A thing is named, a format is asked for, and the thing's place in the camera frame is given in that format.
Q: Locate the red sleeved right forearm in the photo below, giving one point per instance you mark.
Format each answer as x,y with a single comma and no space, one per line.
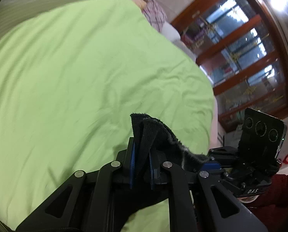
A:
271,208

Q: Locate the dark navy fleece pants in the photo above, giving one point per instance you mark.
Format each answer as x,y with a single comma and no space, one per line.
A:
153,139

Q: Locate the red wooden glass cabinet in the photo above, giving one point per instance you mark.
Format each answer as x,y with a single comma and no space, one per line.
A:
238,45

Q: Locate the light green bed sheet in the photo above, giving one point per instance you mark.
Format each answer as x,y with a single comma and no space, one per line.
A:
69,80

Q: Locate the plaid pillow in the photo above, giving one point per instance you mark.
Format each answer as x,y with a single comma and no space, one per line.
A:
157,18

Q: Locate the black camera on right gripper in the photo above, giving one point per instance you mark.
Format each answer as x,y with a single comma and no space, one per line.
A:
262,136

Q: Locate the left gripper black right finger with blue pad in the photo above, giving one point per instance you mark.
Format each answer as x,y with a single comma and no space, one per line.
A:
198,201

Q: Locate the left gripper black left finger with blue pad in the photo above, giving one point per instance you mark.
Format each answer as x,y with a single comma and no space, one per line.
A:
85,201

